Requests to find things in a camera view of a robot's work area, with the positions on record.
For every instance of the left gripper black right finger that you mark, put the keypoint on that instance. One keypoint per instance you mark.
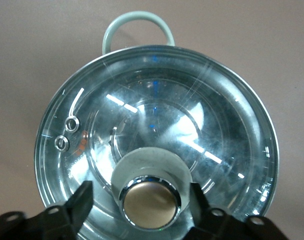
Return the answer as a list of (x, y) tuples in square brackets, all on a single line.
[(217, 225)]

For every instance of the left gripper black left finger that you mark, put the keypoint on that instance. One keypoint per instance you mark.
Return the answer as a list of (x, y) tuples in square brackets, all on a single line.
[(54, 222)]

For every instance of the glass lid with bronze knob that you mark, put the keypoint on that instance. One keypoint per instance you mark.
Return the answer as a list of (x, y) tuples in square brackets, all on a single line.
[(167, 112)]

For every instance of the brown table mat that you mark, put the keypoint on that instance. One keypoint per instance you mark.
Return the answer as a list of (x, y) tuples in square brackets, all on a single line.
[(29, 50)]

